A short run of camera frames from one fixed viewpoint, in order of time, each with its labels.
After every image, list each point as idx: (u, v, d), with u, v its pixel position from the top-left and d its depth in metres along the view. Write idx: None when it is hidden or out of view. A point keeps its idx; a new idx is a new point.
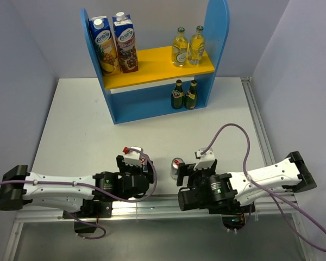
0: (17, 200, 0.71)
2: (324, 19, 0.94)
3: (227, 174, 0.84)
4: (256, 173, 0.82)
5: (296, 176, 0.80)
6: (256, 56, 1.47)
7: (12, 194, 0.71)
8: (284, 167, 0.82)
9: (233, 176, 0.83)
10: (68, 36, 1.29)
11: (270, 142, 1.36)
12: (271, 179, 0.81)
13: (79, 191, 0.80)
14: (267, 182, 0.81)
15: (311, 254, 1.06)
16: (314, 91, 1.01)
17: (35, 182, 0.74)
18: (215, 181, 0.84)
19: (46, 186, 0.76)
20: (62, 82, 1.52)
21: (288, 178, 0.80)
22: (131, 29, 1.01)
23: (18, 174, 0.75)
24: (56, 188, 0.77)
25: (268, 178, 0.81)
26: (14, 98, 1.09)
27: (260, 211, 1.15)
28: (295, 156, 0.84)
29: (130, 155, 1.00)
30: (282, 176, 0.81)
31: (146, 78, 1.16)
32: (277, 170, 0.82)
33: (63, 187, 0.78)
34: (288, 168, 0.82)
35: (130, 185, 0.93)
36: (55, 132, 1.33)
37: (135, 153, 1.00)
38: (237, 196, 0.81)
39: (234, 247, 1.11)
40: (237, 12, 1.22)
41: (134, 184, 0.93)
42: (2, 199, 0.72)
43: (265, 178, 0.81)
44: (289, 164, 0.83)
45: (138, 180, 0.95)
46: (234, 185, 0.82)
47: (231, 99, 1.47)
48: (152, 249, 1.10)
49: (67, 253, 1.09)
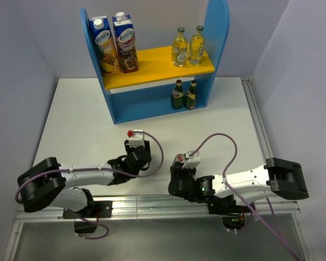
0: (61, 188, 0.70)
2: (325, 19, 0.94)
3: (210, 176, 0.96)
4: (231, 178, 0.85)
5: (265, 182, 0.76)
6: (256, 56, 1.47)
7: (54, 183, 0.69)
8: (256, 173, 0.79)
9: (215, 178, 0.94)
10: (68, 36, 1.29)
11: (270, 142, 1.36)
12: (243, 183, 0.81)
13: (103, 174, 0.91)
14: (239, 186, 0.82)
15: (311, 254, 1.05)
16: (314, 91, 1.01)
17: (70, 170, 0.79)
18: (205, 181, 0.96)
19: (80, 173, 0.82)
20: (62, 82, 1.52)
21: (258, 184, 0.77)
22: (131, 29, 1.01)
23: (50, 166, 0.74)
24: (86, 174, 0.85)
25: (239, 182, 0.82)
26: (14, 97, 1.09)
27: (260, 211, 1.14)
28: (270, 161, 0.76)
29: (133, 137, 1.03)
30: (252, 182, 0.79)
31: (146, 78, 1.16)
32: (250, 175, 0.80)
33: (91, 174, 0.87)
34: (262, 173, 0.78)
35: (133, 161, 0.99)
36: (55, 132, 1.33)
37: (139, 134, 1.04)
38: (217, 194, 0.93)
39: (234, 248, 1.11)
40: (237, 12, 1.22)
41: (137, 157, 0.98)
42: (39, 193, 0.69)
43: (238, 182, 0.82)
44: (263, 169, 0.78)
45: (139, 154, 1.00)
46: (214, 185, 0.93)
47: (231, 99, 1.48)
48: (152, 249, 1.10)
49: (68, 253, 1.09)
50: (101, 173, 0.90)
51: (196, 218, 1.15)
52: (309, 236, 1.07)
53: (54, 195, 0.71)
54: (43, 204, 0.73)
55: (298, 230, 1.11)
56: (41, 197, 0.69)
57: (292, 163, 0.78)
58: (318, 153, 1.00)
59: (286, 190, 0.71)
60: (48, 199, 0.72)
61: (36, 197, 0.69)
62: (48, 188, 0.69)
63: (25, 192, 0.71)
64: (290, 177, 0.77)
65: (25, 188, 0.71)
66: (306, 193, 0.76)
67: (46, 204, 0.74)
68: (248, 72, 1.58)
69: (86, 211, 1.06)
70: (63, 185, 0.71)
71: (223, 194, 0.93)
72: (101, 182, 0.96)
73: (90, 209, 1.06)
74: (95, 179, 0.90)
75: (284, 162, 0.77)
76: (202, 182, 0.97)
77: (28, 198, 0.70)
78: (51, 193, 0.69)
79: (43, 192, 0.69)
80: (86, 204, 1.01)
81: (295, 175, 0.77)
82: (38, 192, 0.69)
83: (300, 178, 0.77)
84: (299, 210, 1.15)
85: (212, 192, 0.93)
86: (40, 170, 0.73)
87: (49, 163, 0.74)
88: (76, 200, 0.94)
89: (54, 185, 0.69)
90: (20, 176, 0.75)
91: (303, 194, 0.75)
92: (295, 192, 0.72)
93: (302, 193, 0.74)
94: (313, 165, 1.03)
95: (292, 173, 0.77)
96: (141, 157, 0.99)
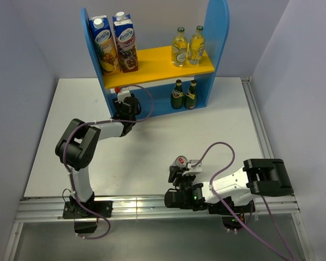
0: (99, 133, 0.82)
2: (324, 19, 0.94)
3: (199, 184, 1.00)
4: (218, 183, 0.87)
5: (245, 185, 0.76)
6: (256, 57, 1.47)
7: (93, 130, 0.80)
8: (238, 176, 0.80)
9: (204, 185, 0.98)
10: (68, 36, 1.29)
11: (270, 142, 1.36)
12: (227, 187, 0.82)
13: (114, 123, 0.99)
14: (223, 191, 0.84)
15: (311, 254, 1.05)
16: (313, 91, 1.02)
17: (95, 122, 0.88)
18: (197, 188, 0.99)
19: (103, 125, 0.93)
20: (62, 82, 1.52)
21: (239, 187, 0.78)
22: (131, 29, 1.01)
23: (79, 123, 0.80)
24: (106, 125, 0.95)
25: (224, 187, 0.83)
26: (14, 97, 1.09)
27: (259, 211, 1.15)
28: (246, 164, 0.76)
29: (122, 92, 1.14)
30: (234, 185, 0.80)
31: (146, 78, 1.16)
32: (232, 179, 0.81)
33: (109, 125, 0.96)
34: (242, 176, 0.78)
35: (128, 109, 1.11)
36: (55, 132, 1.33)
37: (125, 89, 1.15)
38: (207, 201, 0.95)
39: (234, 247, 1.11)
40: (237, 12, 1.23)
41: (129, 104, 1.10)
42: (85, 143, 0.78)
43: (223, 187, 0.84)
44: (242, 172, 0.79)
45: (129, 101, 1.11)
46: (204, 192, 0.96)
47: (232, 99, 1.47)
48: (152, 248, 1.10)
49: (67, 254, 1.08)
50: (113, 124, 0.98)
51: (196, 218, 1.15)
52: (309, 236, 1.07)
53: (96, 141, 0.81)
54: (88, 159, 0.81)
55: (298, 230, 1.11)
56: (89, 147, 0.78)
57: (272, 160, 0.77)
58: (318, 153, 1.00)
59: (264, 190, 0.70)
60: (92, 148, 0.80)
61: (86, 149, 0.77)
62: (91, 134, 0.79)
63: (70, 154, 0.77)
64: (273, 174, 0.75)
65: (68, 151, 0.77)
66: (292, 188, 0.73)
67: (92, 155, 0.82)
68: (248, 72, 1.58)
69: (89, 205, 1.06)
70: (99, 129, 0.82)
71: (214, 200, 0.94)
72: (115, 135, 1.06)
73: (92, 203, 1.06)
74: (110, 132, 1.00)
75: (262, 161, 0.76)
76: (195, 190, 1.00)
77: (77, 153, 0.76)
78: (95, 138, 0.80)
79: (88, 139, 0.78)
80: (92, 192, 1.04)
81: (278, 171, 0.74)
82: (85, 142, 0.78)
83: (284, 174, 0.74)
84: (299, 210, 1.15)
85: (203, 198, 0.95)
86: (71, 131, 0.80)
87: (77, 122, 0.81)
88: (87, 185, 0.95)
89: (94, 131, 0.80)
90: (57, 148, 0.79)
91: (288, 191, 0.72)
92: (276, 191, 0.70)
93: (285, 190, 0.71)
94: (313, 164, 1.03)
95: (274, 170, 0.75)
96: (133, 103, 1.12)
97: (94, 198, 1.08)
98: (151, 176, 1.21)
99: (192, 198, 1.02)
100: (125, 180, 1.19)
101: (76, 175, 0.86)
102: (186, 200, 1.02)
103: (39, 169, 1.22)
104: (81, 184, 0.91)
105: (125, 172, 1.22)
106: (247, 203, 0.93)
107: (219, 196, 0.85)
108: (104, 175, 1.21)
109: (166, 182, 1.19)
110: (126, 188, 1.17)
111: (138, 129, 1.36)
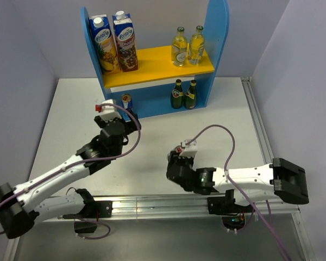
0: (22, 213, 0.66)
2: (324, 19, 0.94)
3: (211, 167, 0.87)
4: (235, 172, 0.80)
5: (269, 181, 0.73)
6: (256, 56, 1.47)
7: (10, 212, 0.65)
8: (261, 171, 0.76)
9: (217, 171, 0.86)
10: (68, 35, 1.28)
11: (270, 142, 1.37)
12: (246, 179, 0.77)
13: (71, 172, 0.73)
14: (240, 181, 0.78)
15: (311, 254, 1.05)
16: (314, 91, 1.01)
17: (26, 191, 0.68)
18: (206, 171, 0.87)
19: (42, 186, 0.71)
20: (62, 82, 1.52)
21: (261, 181, 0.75)
22: (131, 28, 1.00)
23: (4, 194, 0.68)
24: (50, 182, 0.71)
25: (242, 178, 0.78)
26: (13, 97, 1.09)
27: (260, 211, 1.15)
28: (278, 161, 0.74)
29: (105, 112, 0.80)
30: (255, 179, 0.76)
31: (146, 78, 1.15)
32: (254, 172, 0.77)
33: (55, 179, 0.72)
34: (267, 172, 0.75)
35: (106, 140, 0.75)
36: (55, 132, 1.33)
37: (109, 108, 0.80)
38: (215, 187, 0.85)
39: (234, 247, 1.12)
40: (237, 12, 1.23)
41: (108, 135, 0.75)
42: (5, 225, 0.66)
43: (240, 176, 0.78)
44: (268, 167, 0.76)
45: (109, 129, 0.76)
46: (214, 177, 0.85)
47: (232, 99, 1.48)
48: (152, 249, 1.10)
49: (67, 254, 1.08)
50: (67, 173, 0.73)
51: (196, 218, 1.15)
52: (309, 235, 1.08)
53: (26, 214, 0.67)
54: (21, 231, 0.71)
55: (298, 230, 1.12)
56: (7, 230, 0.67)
57: (298, 167, 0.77)
58: (318, 153, 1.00)
59: (288, 190, 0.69)
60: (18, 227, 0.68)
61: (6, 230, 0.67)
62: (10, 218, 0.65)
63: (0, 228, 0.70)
64: (293, 180, 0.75)
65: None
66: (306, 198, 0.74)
67: (29, 222, 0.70)
68: (248, 72, 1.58)
69: (88, 209, 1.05)
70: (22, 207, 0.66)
71: (221, 188, 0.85)
72: (76, 178, 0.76)
73: (91, 206, 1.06)
74: (69, 181, 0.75)
75: (290, 164, 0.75)
76: (202, 173, 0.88)
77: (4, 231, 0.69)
78: (14, 219, 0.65)
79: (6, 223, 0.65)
80: (84, 203, 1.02)
81: (298, 178, 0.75)
82: (5, 224, 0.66)
83: (302, 183, 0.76)
84: (299, 210, 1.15)
85: (211, 182, 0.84)
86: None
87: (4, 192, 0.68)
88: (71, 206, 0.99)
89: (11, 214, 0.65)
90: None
91: (304, 199, 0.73)
92: (296, 194, 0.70)
93: (303, 198, 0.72)
94: (312, 164, 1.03)
95: (294, 177, 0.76)
96: (116, 132, 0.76)
97: (95, 202, 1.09)
98: (151, 176, 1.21)
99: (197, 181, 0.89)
100: (125, 180, 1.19)
101: (45, 207, 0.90)
102: (189, 181, 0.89)
103: (39, 169, 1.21)
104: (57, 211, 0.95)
105: (125, 171, 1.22)
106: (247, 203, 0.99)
107: (238, 184, 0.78)
108: (104, 175, 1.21)
109: (166, 182, 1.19)
110: (126, 188, 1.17)
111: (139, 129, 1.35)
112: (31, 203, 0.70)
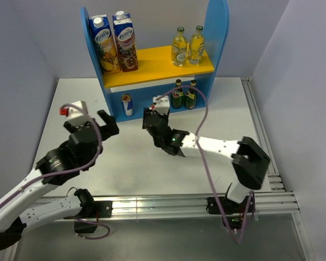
0: None
2: (324, 19, 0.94)
3: (185, 131, 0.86)
4: (205, 140, 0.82)
5: (230, 154, 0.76)
6: (256, 56, 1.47)
7: None
8: (228, 144, 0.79)
9: (189, 135, 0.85)
10: (67, 35, 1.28)
11: (270, 142, 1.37)
12: (211, 148, 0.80)
13: (30, 192, 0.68)
14: (206, 148, 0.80)
15: (311, 254, 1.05)
16: (314, 91, 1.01)
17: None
18: (180, 134, 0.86)
19: (1, 211, 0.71)
20: (62, 82, 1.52)
21: (223, 153, 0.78)
22: (131, 28, 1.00)
23: None
24: (8, 207, 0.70)
25: (208, 146, 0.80)
26: (13, 97, 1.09)
27: (259, 211, 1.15)
28: (246, 140, 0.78)
29: (73, 115, 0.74)
30: (219, 150, 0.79)
31: (146, 78, 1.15)
32: (221, 143, 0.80)
33: (14, 201, 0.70)
34: (232, 147, 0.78)
35: (73, 146, 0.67)
36: (55, 132, 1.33)
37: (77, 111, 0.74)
38: (181, 147, 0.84)
39: (234, 247, 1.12)
40: (237, 12, 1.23)
41: (75, 140, 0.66)
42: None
43: (208, 145, 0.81)
44: (234, 143, 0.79)
45: (76, 135, 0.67)
46: (185, 140, 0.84)
47: (232, 99, 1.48)
48: (152, 249, 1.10)
49: (67, 254, 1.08)
50: (23, 196, 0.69)
51: (196, 218, 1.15)
52: (309, 236, 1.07)
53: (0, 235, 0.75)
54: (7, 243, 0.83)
55: (298, 230, 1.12)
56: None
57: (264, 154, 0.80)
58: (318, 153, 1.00)
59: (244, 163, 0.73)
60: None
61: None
62: None
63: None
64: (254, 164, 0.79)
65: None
66: (259, 184, 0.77)
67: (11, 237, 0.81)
68: (248, 72, 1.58)
69: (87, 210, 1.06)
70: None
71: (188, 151, 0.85)
72: (41, 193, 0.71)
73: (91, 207, 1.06)
74: (33, 198, 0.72)
75: (257, 148, 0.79)
76: (176, 134, 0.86)
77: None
78: None
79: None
80: (80, 206, 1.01)
81: (259, 165, 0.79)
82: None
83: (263, 169, 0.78)
84: (299, 210, 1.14)
85: (180, 143, 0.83)
86: None
87: None
88: (64, 211, 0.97)
89: None
90: None
91: (257, 182, 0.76)
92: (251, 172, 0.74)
93: (256, 180, 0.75)
94: (312, 164, 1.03)
95: (256, 163, 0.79)
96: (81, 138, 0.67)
97: (94, 201, 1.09)
98: (151, 175, 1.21)
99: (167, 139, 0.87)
100: (125, 180, 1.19)
101: (36, 217, 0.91)
102: (162, 136, 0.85)
103: None
104: (51, 218, 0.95)
105: (124, 171, 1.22)
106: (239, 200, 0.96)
107: (203, 150, 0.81)
108: (104, 175, 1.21)
109: (166, 182, 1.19)
110: (126, 188, 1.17)
111: (139, 129, 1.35)
112: None
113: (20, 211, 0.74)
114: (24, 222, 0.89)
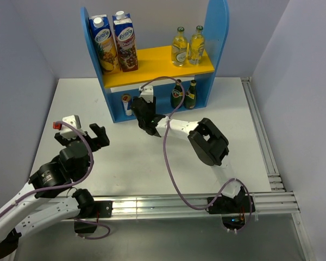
0: None
2: (324, 19, 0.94)
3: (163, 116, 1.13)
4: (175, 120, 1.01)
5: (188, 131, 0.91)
6: (256, 56, 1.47)
7: None
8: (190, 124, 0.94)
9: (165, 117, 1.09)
10: (67, 35, 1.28)
11: (270, 142, 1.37)
12: (177, 126, 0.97)
13: (24, 205, 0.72)
14: (173, 126, 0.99)
15: (311, 254, 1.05)
16: (314, 91, 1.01)
17: None
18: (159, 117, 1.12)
19: None
20: (62, 82, 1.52)
21: (185, 130, 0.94)
22: (130, 28, 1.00)
23: None
24: (2, 220, 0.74)
25: (176, 125, 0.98)
26: (14, 97, 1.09)
27: (260, 211, 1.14)
28: (203, 120, 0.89)
29: (65, 130, 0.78)
30: (182, 128, 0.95)
31: (146, 78, 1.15)
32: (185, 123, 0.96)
33: (8, 214, 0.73)
34: (191, 126, 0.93)
35: (65, 162, 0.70)
36: (55, 132, 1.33)
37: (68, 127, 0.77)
38: (158, 127, 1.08)
39: (233, 247, 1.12)
40: (237, 12, 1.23)
41: (67, 157, 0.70)
42: None
43: (176, 124, 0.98)
44: (195, 124, 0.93)
45: (68, 151, 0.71)
46: (161, 121, 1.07)
47: (232, 99, 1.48)
48: (152, 249, 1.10)
49: (67, 254, 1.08)
50: (17, 209, 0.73)
51: (196, 218, 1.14)
52: (309, 236, 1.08)
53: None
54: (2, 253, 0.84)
55: (298, 230, 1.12)
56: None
57: (221, 135, 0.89)
58: (318, 153, 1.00)
59: (196, 140, 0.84)
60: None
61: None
62: None
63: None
64: (212, 142, 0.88)
65: None
66: (215, 159, 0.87)
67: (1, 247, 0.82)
68: (248, 72, 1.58)
69: (87, 210, 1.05)
70: None
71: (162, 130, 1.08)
72: (33, 207, 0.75)
73: (91, 207, 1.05)
74: (26, 212, 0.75)
75: (214, 128, 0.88)
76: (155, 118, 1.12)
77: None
78: None
79: None
80: (79, 208, 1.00)
81: (216, 142, 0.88)
82: None
83: (219, 148, 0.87)
84: (299, 210, 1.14)
85: (156, 124, 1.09)
86: None
87: None
88: (59, 217, 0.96)
89: None
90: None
91: (211, 157, 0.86)
92: (203, 147, 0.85)
93: (210, 155, 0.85)
94: (312, 164, 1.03)
95: (214, 141, 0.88)
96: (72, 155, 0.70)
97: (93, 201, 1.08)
98: (151, 175, 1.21)
99: (148, 122, 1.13)
100: (125, 180, 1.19)
101: (31, 224, 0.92)
102: (144, 119, 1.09)
103: None
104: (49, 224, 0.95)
105: (124, 171, 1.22)
106: (232, 197, 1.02)
107: (170, 128, 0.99)
108: (104, 174, 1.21)
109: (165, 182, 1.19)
110: (126, 188, 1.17)
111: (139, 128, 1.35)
112: None
113: (13, 224, 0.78)
114: (19, 230, 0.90)
